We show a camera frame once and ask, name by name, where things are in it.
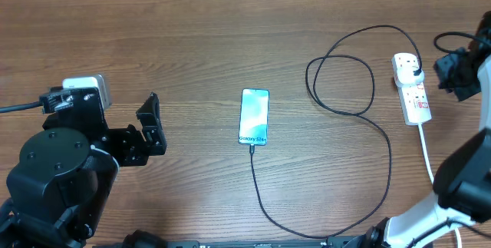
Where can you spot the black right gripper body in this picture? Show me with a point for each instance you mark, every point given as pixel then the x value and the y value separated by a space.
pixel 457 72

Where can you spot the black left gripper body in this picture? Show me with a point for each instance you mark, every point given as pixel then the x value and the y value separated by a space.
pixel 128 149

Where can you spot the blue screen smartphone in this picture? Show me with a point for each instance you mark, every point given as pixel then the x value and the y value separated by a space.
pixel 254 115

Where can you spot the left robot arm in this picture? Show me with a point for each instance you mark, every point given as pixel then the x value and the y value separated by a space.
pixel 59 188

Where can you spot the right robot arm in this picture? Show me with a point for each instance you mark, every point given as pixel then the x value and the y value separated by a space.
pixel 461 187

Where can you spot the white round charger plug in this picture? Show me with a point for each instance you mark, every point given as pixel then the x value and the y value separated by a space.
pixel 406 77

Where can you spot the white power strip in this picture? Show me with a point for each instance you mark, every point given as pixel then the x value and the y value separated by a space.
pixel 413 99

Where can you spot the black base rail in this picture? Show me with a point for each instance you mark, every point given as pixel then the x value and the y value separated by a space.
pixel 147 240

